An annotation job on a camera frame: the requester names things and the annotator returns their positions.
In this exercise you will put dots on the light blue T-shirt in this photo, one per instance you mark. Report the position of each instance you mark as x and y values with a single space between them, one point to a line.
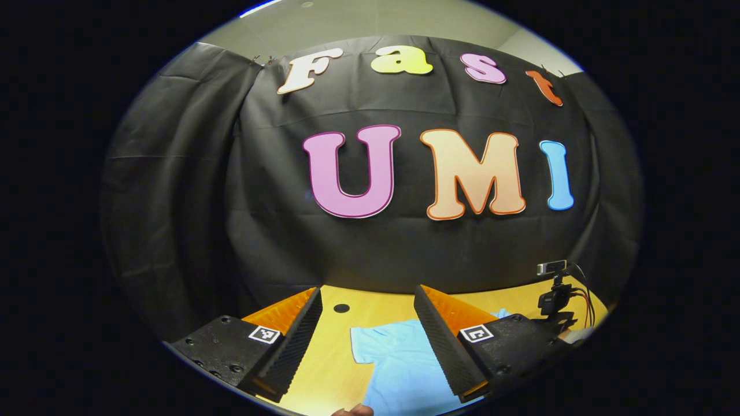
399 364

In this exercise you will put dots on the black backdrop cloth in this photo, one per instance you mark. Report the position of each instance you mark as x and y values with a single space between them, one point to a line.
404 248

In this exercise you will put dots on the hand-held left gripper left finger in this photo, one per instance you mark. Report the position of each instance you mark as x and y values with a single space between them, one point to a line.
295 346

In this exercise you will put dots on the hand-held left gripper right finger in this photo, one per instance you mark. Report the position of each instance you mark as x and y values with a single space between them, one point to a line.
442 346

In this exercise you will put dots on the black camera on stand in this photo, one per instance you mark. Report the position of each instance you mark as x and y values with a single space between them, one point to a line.
553 300

